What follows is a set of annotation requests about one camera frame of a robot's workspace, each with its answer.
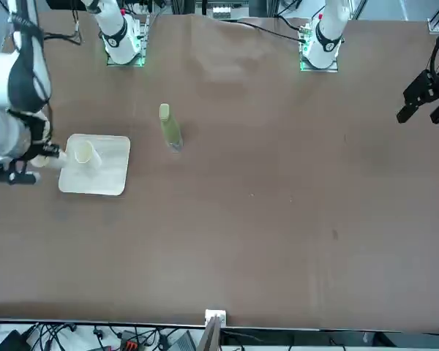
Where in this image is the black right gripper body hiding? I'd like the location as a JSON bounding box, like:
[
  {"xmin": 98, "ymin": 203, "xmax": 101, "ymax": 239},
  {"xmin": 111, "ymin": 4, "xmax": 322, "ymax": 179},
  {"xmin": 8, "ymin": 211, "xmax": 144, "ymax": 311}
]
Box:
[{"xmin": 20, "ymin": 111, "xmax": 55, "ymax": 156}]

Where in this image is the white disposable paper cup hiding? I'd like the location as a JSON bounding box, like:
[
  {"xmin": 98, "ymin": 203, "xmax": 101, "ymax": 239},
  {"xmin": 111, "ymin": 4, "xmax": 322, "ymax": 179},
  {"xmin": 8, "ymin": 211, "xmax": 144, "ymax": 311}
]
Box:
[{"xmin": 73, "ymin": 140, "xmax": 104, "ymax": 174}]

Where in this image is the white rectangular mat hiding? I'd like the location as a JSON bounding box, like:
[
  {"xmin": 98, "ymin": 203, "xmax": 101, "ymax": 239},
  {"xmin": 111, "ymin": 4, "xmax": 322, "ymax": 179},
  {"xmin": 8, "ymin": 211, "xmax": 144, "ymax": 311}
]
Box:
[{"xmin": 58, "ymin": 133, "xmax": 132, "ymax": 195}]

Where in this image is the clear green-tinted plastic bottle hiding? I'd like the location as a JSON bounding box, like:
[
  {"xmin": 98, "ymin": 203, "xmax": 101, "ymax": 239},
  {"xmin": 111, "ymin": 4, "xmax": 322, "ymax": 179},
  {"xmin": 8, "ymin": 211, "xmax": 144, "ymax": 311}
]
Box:
[{"xmin": 158, "ymin": 103, "xmax": 184, "ymax": 154}]

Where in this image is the large black power brick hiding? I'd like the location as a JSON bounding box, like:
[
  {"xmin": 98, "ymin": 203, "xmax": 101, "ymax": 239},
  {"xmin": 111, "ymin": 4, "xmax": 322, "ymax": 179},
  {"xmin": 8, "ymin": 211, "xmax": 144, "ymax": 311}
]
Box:
[{"xmin": 0, "ymin": 330, "xmax": 27, "ymax": 351}]

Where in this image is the red and black adapter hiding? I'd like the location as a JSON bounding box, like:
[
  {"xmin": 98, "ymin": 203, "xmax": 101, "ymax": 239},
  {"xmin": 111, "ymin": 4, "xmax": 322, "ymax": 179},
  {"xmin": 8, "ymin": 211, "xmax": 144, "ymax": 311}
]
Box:
[{"xmin": 118, "ymin": 330, "xmax": 139, "ymax": 351}]

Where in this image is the white plug block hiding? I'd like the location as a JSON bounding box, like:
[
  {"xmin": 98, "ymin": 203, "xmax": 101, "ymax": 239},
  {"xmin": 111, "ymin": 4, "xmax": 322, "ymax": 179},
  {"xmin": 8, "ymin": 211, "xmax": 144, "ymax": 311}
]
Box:
[{"xmin": 211, "ymin": 4, "xmax": 232, "ymax": 20}]

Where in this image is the aluminium camera post with bracket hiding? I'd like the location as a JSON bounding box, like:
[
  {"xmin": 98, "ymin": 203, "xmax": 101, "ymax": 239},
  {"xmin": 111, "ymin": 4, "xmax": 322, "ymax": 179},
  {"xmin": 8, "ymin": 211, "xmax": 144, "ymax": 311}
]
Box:
[{"xmin": 198, "ymin": 309, "xmax": 228, "ymax": 351}]

